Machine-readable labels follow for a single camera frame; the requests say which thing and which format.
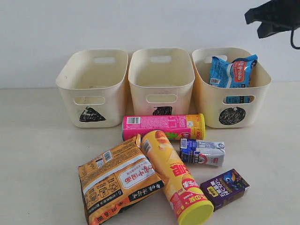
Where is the cream bin with circle mark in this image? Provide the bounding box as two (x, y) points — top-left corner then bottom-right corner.
(191, 47), (271, 128)

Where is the pink chips can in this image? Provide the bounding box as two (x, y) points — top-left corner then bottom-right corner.
(122, 113), (206, 140)

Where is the black cable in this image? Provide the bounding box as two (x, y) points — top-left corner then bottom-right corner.
(290, 30), (300, 50)

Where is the yellow chips can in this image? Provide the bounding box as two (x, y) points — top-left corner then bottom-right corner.
(141, 130), (214, 225)

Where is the cream bin with square mark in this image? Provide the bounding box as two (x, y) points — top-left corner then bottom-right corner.
(128, 48), (195, 115)

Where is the orange noodle packet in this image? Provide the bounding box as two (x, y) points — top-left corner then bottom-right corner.
(78, 135), (165, 225)

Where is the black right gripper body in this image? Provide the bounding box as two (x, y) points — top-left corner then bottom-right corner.
(244, 0), (300, 38)

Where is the cream bin with triangle mark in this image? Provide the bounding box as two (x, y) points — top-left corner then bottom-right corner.
(56, 49), (128, 128)

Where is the blue noodle packet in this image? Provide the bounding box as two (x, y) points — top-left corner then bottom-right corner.
(209, 54), (258, 105)

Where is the blue white milk carton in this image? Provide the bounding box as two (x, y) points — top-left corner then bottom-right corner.
(180, 138), (225, 167)

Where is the purple juice carton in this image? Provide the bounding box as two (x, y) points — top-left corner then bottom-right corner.
(200, 169), (250, 212)

